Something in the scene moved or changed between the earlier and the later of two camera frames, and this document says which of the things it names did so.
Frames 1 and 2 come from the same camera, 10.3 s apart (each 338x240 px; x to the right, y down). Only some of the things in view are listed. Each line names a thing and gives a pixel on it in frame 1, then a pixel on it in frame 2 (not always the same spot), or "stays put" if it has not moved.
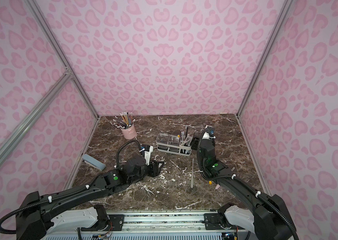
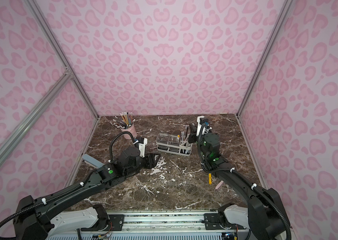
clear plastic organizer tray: x=174 y=144 stays put
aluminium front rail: x=157 y=225 stays put
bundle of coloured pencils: x=127 y=122 stays put
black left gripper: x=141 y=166 to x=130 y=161
